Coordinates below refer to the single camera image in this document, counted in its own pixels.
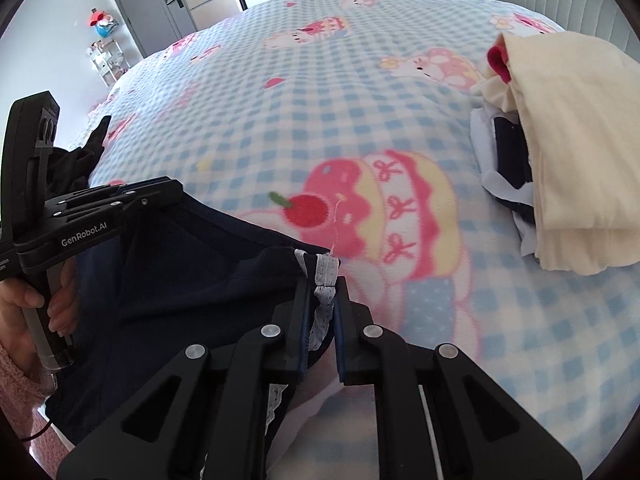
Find red and blue wall plush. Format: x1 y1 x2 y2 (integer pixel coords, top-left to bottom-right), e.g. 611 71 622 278
86 7 121 40

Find person's left forearm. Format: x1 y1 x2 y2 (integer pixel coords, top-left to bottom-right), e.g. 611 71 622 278
0 345 48 441

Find white and navy folded clothes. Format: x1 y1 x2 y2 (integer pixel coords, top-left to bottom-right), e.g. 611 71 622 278
470 105 541 258

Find grey door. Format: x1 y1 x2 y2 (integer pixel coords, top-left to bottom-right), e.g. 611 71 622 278
105 0 197 58

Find navy garment with white trim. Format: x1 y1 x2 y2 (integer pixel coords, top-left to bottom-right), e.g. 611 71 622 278
45 192 343 480

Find white wire rack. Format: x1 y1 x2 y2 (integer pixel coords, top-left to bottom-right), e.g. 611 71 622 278
86 37 128 88

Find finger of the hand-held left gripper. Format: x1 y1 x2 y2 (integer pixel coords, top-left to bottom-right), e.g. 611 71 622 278
47 180 185 233
44 176 173 211

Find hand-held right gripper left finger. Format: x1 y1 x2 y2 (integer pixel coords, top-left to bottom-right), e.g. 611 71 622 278
56 280 313 480

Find person's left hand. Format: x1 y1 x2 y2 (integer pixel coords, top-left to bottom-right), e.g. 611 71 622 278
0 259 78 361

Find black clothes heap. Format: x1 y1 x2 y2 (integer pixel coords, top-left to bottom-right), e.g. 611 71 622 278
47 115 112 196

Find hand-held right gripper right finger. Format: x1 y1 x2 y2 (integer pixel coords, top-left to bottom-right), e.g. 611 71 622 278
334 276 586 480

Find cream folded garment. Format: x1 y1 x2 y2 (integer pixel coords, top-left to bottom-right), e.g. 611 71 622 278
470 30 640 277

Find blue checkered cartoon blanket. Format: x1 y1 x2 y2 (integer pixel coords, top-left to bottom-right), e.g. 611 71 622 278
30 0 640 480

